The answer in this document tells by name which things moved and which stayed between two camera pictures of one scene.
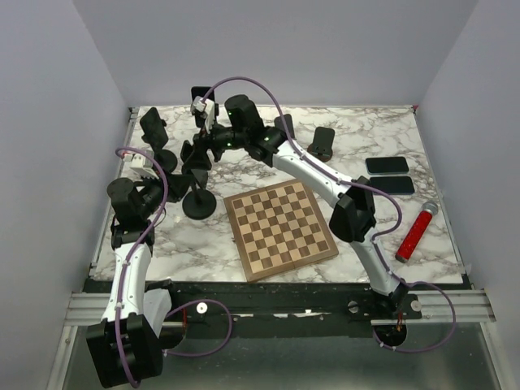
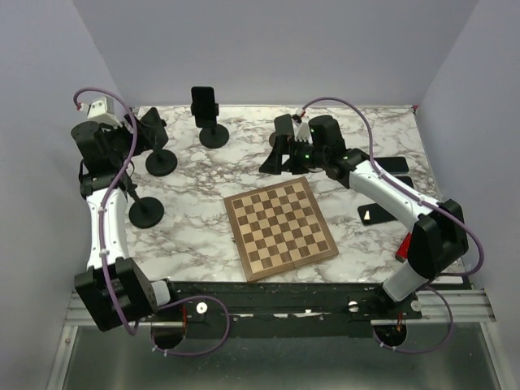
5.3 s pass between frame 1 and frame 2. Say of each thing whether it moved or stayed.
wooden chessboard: stayed
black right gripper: moved
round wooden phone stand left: stayed
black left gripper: moved
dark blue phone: stayed
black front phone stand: moved
